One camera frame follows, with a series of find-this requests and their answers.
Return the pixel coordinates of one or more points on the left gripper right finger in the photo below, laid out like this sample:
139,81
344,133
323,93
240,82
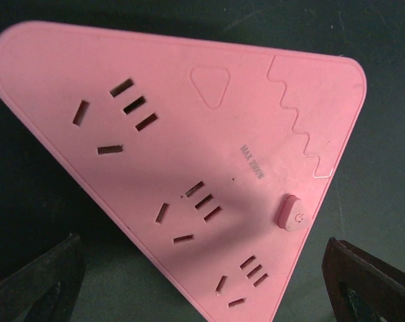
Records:
360,286

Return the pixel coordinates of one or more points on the pink triangular plug adapter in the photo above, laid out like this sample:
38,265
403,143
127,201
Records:
213,158

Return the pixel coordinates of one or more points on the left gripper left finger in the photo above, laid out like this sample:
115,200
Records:
48,287

